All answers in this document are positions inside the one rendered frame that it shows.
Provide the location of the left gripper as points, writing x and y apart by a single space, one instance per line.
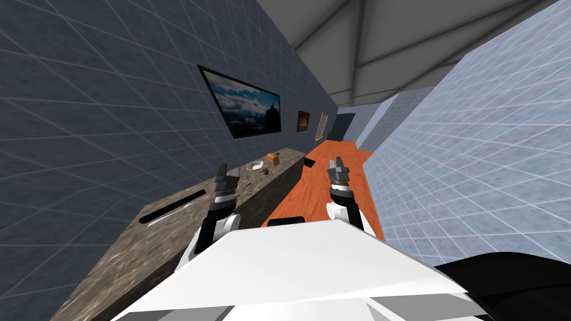
225 185

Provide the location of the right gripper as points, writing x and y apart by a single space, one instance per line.
339 179

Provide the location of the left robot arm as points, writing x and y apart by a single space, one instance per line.
213 223

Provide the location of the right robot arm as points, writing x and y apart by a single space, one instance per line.
345 209

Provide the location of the small black box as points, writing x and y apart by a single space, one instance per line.
309 162

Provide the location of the white bowl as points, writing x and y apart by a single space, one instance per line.
255 166

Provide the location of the dark door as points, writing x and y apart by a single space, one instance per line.
341 127

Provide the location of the gold framed picture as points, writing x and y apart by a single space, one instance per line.
321 126

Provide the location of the brown bread loaf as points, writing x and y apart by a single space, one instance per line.
273 159

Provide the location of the small orange picture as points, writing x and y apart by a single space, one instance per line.
303 121

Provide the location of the long black flat bar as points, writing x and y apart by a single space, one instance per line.
174 206

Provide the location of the large mountain sky picture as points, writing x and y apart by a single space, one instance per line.
247 107

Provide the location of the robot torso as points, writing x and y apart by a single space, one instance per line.
294 267

